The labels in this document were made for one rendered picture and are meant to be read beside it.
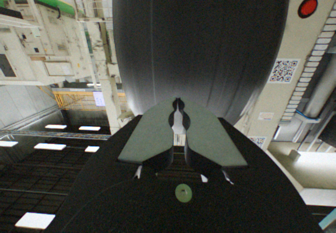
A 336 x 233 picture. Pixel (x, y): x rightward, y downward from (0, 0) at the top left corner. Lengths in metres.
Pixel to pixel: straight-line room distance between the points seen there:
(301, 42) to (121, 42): 0.48
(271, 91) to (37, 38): 5.00
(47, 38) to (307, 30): 4.78
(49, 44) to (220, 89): 4.69
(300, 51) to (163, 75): 0.44
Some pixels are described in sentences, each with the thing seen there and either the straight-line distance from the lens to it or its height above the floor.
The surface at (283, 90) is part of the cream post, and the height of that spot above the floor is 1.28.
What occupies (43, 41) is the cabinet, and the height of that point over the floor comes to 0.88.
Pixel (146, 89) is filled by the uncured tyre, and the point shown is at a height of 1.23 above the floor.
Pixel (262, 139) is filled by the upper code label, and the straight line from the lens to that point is 0.62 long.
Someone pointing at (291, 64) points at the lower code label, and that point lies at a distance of 0.54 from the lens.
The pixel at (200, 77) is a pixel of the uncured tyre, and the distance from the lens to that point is 0.20.
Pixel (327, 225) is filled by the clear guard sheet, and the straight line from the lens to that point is 0.91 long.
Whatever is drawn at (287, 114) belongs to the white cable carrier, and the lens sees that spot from 0.63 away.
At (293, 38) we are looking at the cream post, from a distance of 0.52.
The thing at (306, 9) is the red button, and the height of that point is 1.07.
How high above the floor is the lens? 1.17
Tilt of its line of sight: 24 degrees up
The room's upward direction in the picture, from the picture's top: 180 degrees counter-clockwise
